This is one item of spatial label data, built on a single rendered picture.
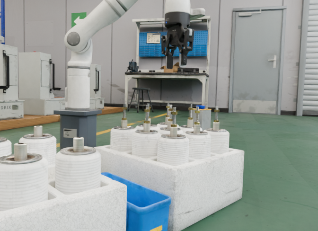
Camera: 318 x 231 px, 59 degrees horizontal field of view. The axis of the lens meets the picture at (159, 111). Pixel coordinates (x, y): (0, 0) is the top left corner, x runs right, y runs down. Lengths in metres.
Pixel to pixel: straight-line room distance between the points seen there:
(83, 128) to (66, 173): 0.57
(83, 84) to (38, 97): 2.33
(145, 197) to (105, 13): 0.71
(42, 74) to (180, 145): 2.82
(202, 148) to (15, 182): 0.56
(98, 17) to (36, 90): 2.42
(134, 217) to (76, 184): 0.17
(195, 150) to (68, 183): 0.44
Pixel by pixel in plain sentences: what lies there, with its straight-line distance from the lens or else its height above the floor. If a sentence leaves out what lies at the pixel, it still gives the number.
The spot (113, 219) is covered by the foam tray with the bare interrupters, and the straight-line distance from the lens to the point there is 0.64.
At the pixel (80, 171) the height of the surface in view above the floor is 0.22.
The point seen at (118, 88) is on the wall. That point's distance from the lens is 6.51.
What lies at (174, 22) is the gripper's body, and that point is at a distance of 0.83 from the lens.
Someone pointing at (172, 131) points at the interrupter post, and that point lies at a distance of 0.84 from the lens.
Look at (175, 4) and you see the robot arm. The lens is 0.84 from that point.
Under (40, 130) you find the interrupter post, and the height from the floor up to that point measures 0.27.
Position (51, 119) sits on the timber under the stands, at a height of 0.03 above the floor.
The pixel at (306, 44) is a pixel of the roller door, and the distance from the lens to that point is 6.11.
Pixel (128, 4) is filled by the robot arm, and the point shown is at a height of 0.72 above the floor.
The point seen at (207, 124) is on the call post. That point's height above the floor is 0.24.
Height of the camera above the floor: 0.38
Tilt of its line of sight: 4 degrees down
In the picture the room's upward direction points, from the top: 2 degrees clockwise
